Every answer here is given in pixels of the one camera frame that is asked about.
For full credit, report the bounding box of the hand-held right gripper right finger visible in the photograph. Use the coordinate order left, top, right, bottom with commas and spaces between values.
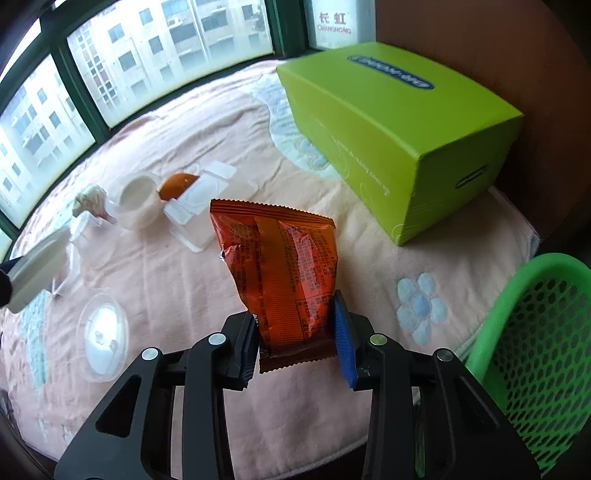
330, 290, 541, 480

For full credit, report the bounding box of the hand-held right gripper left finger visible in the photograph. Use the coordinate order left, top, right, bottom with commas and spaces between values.
54, 311, 260, 480

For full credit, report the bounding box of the orange snack packet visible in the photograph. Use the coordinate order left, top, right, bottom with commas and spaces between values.
209, 198, 340, 374

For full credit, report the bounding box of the green plastic mesh basket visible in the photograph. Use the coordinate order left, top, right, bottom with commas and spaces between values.
464, 252, 591, 480

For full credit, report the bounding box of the orange peel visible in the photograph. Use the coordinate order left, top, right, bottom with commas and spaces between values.
158, 172, 200, 202

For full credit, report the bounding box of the clear plastic cup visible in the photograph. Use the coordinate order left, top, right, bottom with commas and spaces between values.
52, 244, 86, 300

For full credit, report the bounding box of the small clear plastic box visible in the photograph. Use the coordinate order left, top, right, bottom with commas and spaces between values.
69, 215, 107, 245

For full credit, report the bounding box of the clear round plastic lid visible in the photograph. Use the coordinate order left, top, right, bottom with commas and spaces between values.
76, 291, 131, 384

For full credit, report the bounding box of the pink printed blanket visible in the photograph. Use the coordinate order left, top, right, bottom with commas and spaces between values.
0, 60, 541, 480

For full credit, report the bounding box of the white plastic cup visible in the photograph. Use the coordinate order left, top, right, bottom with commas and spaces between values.
109, 174, 165, 232

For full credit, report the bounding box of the clear plastic clamshell box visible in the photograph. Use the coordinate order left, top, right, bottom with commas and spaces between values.
164, 160, 259, 253

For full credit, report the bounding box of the green cardboard box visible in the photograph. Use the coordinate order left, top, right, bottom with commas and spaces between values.
276, 41, 526, 247

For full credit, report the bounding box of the apartment building outside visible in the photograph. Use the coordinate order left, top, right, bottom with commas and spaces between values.
0, 0, 273, 227

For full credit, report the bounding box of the white air conditioner unit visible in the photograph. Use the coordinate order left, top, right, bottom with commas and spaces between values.
307, 0, 377, 49

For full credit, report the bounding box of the brown wooden cabinet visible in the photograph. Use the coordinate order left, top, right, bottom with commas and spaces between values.
376, 0, 591, 259

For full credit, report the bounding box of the green window frame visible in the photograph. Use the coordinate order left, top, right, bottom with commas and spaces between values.
0, 0, 379, 250

